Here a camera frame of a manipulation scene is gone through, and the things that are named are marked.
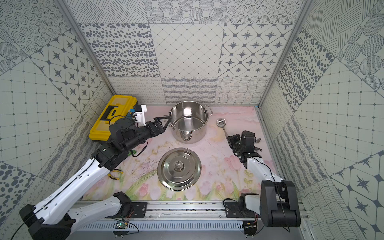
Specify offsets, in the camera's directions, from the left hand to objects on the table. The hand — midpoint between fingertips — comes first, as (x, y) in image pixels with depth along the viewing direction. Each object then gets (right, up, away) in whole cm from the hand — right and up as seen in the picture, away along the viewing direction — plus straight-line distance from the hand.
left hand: (165, 116), depth 63 cm
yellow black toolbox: (-38, +7, +34) cm, 52 cm away
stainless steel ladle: (+32, -4, +44) cm, 54 cm away
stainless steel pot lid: (+3, -31, +23) cm, 38 cm away
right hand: (+32, -12, +25) cm, 43 cm away
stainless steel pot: (+8, -4, +46) cm, 47 cm away
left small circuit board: (-23, -53, +8) cm, 59 cm away
